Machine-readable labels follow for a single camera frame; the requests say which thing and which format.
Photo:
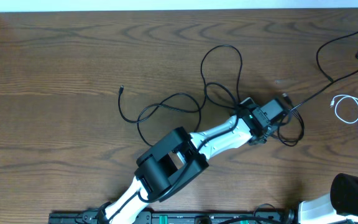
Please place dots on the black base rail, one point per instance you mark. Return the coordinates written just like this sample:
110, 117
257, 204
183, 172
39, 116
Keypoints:
150, 217

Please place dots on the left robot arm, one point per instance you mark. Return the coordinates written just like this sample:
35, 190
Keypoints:
179, 157

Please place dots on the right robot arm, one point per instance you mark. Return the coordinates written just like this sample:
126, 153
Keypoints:
341, 204

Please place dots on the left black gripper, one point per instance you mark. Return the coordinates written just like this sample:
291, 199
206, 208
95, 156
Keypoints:
261, 141

